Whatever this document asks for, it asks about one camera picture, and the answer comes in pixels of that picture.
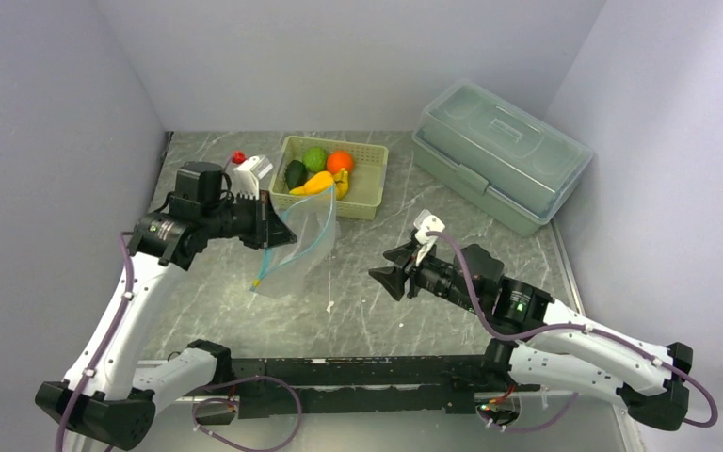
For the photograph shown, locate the pale green perforated basket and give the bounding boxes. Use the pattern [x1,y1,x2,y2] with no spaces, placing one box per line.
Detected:
[268,136,389,220]

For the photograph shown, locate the yellow bell pepper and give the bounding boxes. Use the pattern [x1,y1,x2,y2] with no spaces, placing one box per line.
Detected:
[289,170,335,196]

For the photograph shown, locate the green lime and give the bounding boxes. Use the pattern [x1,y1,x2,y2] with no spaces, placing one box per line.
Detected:
[301,146,329,173]

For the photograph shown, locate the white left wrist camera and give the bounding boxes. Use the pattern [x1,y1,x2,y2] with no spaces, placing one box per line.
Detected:
[230,151,273,199]

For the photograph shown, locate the yellow banana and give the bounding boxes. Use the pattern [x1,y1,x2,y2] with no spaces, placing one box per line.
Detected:
[333,168,349,201]

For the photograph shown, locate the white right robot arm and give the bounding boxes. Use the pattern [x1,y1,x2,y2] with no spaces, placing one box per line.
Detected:
[368,241,693,431]

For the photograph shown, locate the dark green avocado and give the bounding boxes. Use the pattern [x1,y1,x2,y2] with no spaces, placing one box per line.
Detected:
[283,159,309,190]

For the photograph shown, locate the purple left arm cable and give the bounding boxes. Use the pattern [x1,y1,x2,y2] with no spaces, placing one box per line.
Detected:
[54,234,303,452]

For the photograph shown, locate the green plastic storage box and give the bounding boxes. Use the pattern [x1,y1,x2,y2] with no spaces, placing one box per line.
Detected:
[412,80,594,236]

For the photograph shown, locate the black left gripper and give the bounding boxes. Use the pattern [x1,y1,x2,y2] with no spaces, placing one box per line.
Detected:
[201,189,297,250]

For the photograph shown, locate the orange fruit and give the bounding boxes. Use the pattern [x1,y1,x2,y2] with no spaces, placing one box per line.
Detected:
[326,151,355,174]

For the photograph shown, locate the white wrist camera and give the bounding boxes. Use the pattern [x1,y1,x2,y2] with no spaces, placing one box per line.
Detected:
[413,209,445,266]
[230,151,273,199]

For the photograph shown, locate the clear zip top bag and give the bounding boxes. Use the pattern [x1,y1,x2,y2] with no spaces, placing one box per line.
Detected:
[250,187,338,299]

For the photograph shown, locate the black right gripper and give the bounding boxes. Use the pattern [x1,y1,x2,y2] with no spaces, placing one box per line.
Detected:
[368,241,483,314]

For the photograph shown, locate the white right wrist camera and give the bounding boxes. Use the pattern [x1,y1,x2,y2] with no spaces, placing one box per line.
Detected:
[413,209,445,266]

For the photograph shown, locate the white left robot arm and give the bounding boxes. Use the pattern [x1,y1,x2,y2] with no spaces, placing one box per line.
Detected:
[35,156,297,450]

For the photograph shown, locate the black mounting rail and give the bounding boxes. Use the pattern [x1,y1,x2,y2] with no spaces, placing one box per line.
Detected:
[170,355,540,420]

